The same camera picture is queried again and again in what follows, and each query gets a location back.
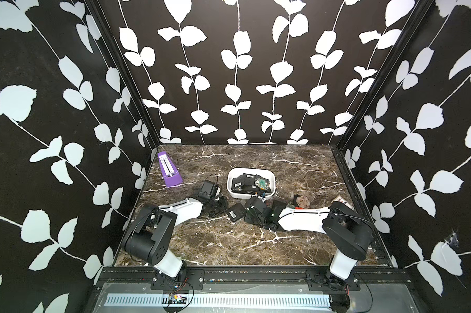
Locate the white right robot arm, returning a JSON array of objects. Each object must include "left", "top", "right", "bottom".
[{"left": 243, "top": 197, "right": 373, "bottom": 284}]

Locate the black tea bag barcode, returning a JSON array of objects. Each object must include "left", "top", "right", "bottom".
[{"left": 271, "top": 200, "right": 288, "bottom": 216}]

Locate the white storage box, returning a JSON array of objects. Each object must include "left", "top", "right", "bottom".
[{"left": 226, "top": 168, "right": 276, "bottom": 200}]

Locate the playing card box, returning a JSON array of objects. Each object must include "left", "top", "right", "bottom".
[{"left": 332, "top": 196, "right": 354, "bottom": 209}]

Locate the beige tea bag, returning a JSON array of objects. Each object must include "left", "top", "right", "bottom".
[{"left": 294, "top": 195, "right": 311, "bottom": 209}]

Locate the purple metronome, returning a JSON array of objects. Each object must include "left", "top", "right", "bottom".
[{"left": 157, "top": 151, "right": 183, "bottom": 188}]

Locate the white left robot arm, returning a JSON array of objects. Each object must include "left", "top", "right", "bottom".
[{"left": 122, "top": 180, "right": 228, "bottom": 278}]

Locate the large black tea bag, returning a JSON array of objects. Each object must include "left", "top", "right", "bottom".
[{"left": 231, "top": 173, "right": 260, "bottom": 194}]

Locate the black tea bag middle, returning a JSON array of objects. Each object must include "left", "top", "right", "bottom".
[{"left": 227, "top": 203, "right": 246, "bottom": 222}]

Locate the white cable duct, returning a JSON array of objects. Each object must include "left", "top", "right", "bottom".
[{"left": 103, "top": 293, "right": 331, "bottom": 310}]

